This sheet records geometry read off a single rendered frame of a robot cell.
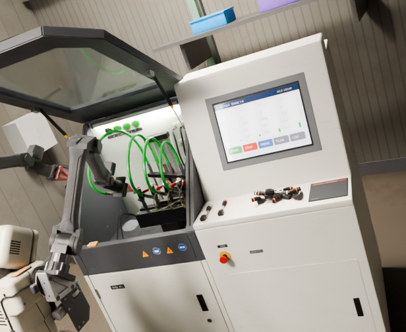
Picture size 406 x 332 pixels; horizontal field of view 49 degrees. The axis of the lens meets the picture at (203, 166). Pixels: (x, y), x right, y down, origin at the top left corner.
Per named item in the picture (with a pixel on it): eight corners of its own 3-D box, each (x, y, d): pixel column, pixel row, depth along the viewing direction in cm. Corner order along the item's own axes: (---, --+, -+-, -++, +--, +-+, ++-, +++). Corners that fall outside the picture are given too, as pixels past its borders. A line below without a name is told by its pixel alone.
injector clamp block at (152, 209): (145, 239, 239) (134, 215, 234) (151, 229, 248) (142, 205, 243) (203, 230, 226) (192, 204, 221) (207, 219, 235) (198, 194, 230)
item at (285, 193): (251, 209, 196) (248, 198, 194) (255, 197, 205) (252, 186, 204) (302, 200, 188) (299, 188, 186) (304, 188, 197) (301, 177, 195)
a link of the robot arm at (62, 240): (49, 255, 156) (64, 257, 156) (57, 228, 161) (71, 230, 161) (56, 262, 165) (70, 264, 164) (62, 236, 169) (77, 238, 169)
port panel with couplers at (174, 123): (185, 170, 249) (165, 120, 239) (187, 168, 252) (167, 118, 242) (206, 166, 244) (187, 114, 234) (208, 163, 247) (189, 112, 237)
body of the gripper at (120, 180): (127, 177, 221) (116, 173, 215) (124, 197, 218) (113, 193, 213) (118, 178, 225) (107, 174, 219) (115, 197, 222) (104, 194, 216)
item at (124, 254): (89, 275, 232) (76, 249, 227) (93, 270, 236) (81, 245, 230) (198, 261, 209) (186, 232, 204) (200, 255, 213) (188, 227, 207)
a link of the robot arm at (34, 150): (9, 162, 201) (24, 161, 198) (16, 139, 206) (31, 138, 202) (28, 172, 211) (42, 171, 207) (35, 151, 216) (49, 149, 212)
